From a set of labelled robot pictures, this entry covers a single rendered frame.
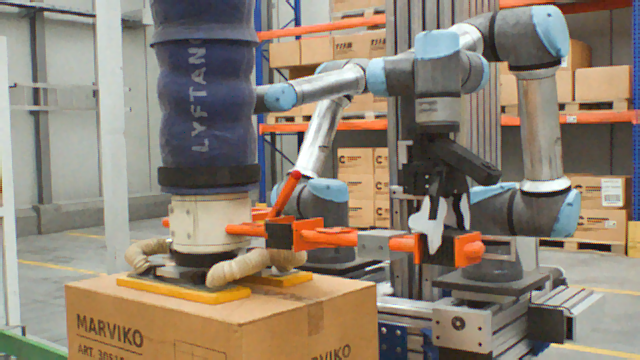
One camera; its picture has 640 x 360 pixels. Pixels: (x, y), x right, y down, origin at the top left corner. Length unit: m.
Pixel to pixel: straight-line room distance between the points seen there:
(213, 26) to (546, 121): 0.75
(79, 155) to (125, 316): 10.69
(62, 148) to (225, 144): 10.57
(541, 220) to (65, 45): 10.93
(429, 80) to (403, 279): 0.94
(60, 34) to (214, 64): 10.71
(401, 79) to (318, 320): 0.49
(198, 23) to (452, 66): 0.56
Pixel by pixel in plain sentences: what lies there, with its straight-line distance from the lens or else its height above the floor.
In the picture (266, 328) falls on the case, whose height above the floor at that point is 1.05.
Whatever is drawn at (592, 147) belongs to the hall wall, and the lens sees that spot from 9.86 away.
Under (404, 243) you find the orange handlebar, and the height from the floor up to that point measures 1.21.
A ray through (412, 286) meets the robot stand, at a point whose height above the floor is 0.97.
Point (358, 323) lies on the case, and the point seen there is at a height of 1.00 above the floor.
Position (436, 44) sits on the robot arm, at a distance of 1.16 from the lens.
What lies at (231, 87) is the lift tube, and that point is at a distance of 1.48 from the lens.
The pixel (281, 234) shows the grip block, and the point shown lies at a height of 1.21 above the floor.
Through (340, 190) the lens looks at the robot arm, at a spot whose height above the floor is 1.24.
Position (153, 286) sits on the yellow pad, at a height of 1.09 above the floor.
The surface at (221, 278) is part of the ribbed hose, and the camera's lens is 1.39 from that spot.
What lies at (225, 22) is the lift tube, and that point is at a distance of 1.48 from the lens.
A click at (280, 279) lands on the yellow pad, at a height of 1.09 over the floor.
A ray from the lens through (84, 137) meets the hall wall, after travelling 12.23.
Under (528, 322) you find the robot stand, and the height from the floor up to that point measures 0.92.
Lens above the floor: 1.39
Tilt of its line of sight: 4 degrees down
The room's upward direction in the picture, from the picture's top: 1 degrees counter-clockwise
